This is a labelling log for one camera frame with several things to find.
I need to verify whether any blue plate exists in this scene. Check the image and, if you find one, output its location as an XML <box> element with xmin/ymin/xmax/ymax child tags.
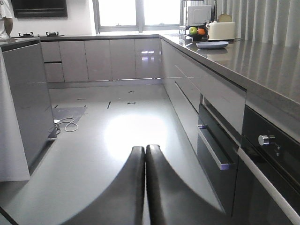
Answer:
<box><xmin>196</xmin><ymin>41</ymin><xmax>229</xmax><ymax>49</ymax></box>

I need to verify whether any green apple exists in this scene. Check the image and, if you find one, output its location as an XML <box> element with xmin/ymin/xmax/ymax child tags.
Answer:
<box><xmin>188</xmin><ymin>26</ymin><xmax>197</xmax><ymax>36</ymax></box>

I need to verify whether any black fruit bowl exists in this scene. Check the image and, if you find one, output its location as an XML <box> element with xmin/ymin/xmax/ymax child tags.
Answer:
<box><xmin>185</xmin><ymin>34</ymin><xmax>207</xmax><ymax>41</ymax></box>

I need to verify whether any person in white shirt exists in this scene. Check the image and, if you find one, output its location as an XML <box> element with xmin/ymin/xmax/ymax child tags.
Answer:
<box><xmin>0</xmin><ymin>0</ymin><xmax>13</xmax><ymax>40</ymax></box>

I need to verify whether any black built-in oven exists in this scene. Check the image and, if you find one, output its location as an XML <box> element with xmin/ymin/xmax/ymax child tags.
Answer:
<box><xmin>197</xmin><ymin>97</ymin><xmax>300</xmax><ymax>225</ymax></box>

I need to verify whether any grey kitchen island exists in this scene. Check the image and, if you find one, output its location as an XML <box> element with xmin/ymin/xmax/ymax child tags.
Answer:
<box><xmin>0</xmin><ymin>38</ymin><xmax>56</xmax><ymax>181</ymax></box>

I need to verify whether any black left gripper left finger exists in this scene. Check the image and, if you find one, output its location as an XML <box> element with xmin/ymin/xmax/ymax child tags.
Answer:
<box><xmin>64</xmin><ymin>146</ymin><xmax>145</xmax><ymax>225</ymax></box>

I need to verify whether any black range hood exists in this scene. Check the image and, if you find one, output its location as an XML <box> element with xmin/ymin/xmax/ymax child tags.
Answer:
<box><xmin>11</xmin><ymin>0</ymin><xmax>68</xmax><ymax>18</ymax></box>

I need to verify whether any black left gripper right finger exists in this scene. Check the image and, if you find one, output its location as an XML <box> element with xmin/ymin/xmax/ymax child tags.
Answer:
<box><xmin>146</xmin><ymin>145</ymin><xmax>232</xmax><ymax>225</ymax></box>

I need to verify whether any dish rack with board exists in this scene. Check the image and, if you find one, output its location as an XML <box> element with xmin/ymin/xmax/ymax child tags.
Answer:
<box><xmin>179</xmin><ymin>0</ymin><xmax>214</xmax><ymax>30</ymax></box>

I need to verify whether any orange fruit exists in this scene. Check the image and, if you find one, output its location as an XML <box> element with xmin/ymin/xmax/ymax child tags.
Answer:
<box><xmin>197</xmin><ymin>28</ymin><xmax>206</xmax><ymax>35</ymax></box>

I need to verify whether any white floor cable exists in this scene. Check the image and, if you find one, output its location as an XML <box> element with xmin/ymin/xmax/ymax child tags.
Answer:
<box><xmin>53</xmin><ymin>117</ymin><xmax>79</xmax><ymax>132</ymax></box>

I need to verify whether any cream toaster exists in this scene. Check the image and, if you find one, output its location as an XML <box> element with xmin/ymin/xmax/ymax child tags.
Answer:
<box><xmin>207</xmin><ymin>22</ymin><xmax>235</xmax><ymax>41</ymax></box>

